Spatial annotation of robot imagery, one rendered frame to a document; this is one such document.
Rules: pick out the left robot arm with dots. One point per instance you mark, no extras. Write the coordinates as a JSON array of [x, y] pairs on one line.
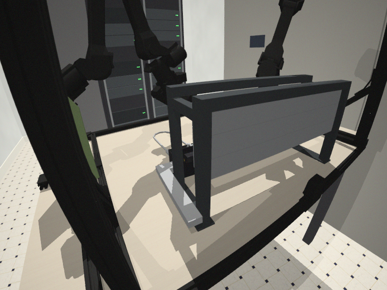
[[98, 62]]

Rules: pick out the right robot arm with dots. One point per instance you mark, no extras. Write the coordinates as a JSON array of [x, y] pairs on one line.
[[271, 58]]

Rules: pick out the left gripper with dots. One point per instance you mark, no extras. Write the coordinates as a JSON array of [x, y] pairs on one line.
[[160, 94]]

